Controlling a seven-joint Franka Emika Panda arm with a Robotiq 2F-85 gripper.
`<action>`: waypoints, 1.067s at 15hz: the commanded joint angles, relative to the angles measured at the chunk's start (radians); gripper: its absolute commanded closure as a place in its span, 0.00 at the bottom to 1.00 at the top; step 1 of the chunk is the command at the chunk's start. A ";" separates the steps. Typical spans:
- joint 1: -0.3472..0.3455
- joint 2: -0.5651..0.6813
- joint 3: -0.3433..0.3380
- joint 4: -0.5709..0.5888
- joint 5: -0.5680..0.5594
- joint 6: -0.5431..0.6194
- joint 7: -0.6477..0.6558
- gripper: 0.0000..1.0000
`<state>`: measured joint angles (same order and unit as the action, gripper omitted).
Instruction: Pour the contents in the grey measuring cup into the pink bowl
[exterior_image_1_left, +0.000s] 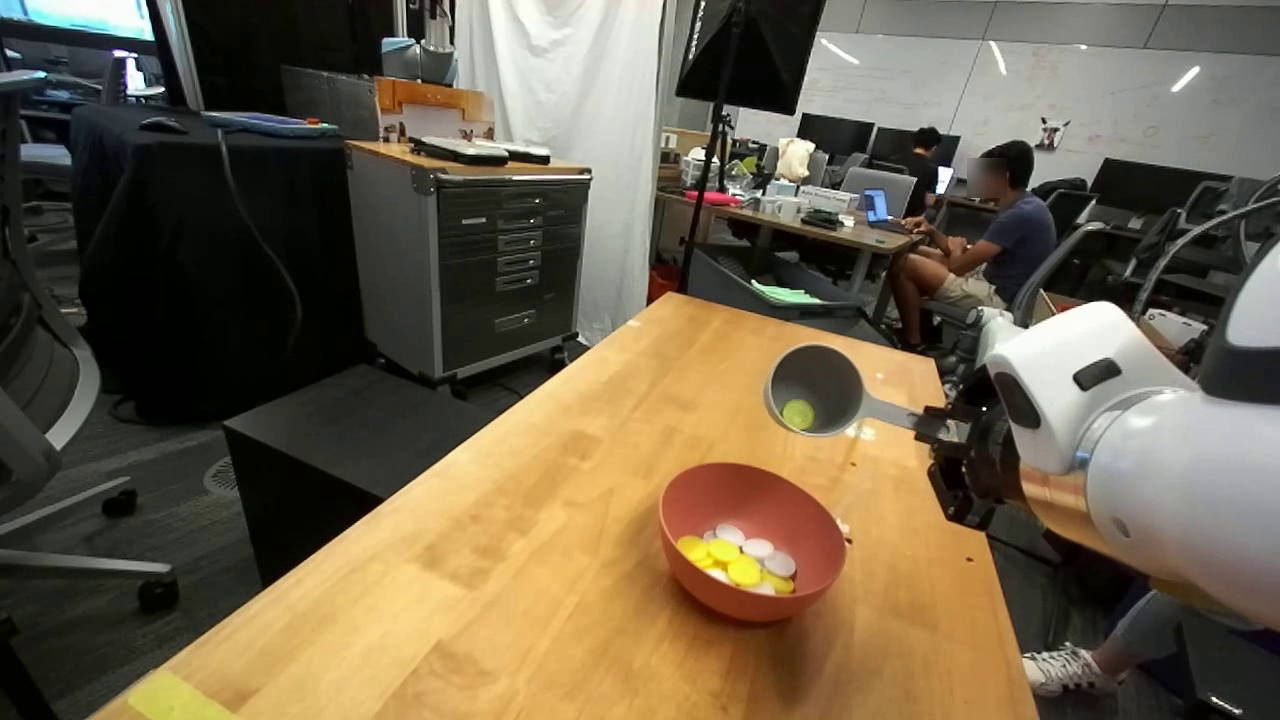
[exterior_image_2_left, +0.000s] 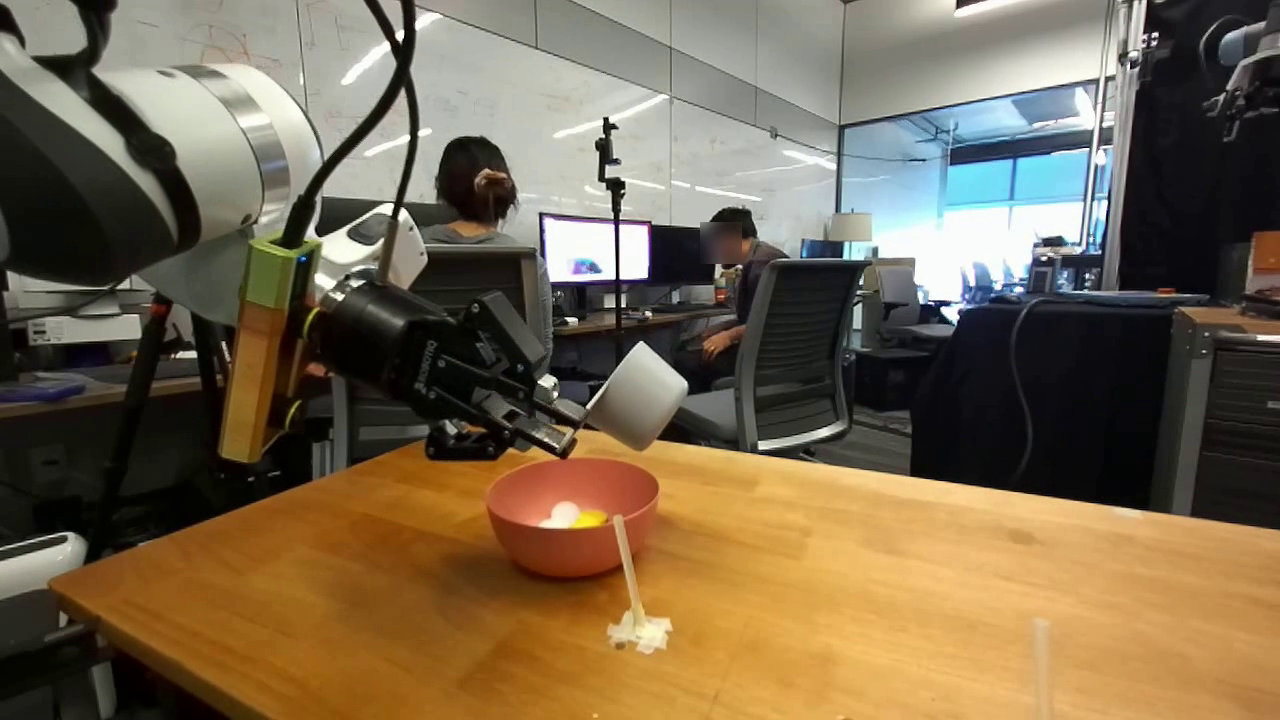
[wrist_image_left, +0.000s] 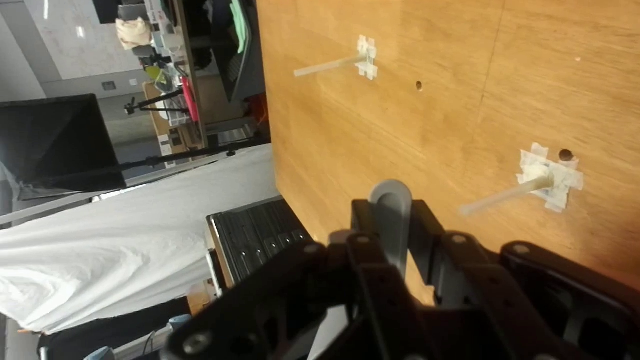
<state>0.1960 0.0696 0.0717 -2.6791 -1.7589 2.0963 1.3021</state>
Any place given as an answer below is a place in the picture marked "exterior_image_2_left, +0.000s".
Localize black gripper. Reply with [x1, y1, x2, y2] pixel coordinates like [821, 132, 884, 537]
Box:
[313, 267, 593, 464]

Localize white round disc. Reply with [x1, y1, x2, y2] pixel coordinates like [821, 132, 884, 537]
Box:
[537, 496, 589, 530]

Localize grey measuring cup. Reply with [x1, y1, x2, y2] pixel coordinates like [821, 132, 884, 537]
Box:
[580, 336, 697, 457]

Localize pink bowl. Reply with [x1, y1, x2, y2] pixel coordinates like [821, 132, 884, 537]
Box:
[482, 450, 663, 583]

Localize white ABB robot base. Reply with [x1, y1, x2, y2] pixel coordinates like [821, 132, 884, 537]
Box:
[0, 529, 91, 604]

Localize grey office chair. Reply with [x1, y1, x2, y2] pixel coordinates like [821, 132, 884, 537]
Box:
[656, 257, 872, 461]
[406, 241, 559, 359]

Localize wooden desk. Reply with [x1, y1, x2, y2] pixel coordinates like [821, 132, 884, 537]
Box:
[548, 304, 742, 338]

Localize lit white computer monitor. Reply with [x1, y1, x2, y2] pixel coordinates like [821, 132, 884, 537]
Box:
[537, 207, 656, 287]

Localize standing person light jeans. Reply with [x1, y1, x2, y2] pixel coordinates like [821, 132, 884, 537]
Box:
[419, 132, 528, 252]

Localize dark computer monitor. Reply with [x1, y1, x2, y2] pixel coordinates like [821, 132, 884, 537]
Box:
[647, 220, 724, 293]

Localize seated person blue shirt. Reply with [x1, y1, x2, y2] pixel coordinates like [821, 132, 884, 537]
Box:
[682, 205, 792, 392]

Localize black tripod stand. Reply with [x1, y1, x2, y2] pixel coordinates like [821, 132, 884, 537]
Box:
[95, 293, 279, 539]

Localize white lamp shade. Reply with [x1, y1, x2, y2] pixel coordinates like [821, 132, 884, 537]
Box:
[823, 207, 881, 263]

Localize brown side desk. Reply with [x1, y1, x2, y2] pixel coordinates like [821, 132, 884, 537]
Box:
[0, 354, 226, 430]

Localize bright glass window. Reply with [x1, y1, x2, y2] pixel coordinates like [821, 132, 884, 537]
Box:
[835, 79, 1115, 307]

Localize black draped desk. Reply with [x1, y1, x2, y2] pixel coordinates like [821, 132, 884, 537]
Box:
[907, 287, 1213, 512]

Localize black backdrop panel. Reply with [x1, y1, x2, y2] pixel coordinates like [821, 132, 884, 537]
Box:
[1112, 0, 1280, 299]

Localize grey drawer cabinet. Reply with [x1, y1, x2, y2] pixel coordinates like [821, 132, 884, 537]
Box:
[1147, 304, 1280, 529]

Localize orange wooden box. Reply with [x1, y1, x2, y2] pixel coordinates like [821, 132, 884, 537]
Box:
[1245, 223, 1280, 304]

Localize black camera pole stand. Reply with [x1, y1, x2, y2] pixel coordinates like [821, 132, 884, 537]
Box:
[593, 113, 634, 331]

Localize yellow wrist camera mount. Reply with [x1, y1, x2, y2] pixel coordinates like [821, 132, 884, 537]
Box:
[214, 230, 326, 469]

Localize grey hanging cable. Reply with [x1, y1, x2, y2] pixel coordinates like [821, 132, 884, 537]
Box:
[1003, 297, 1048, 484]

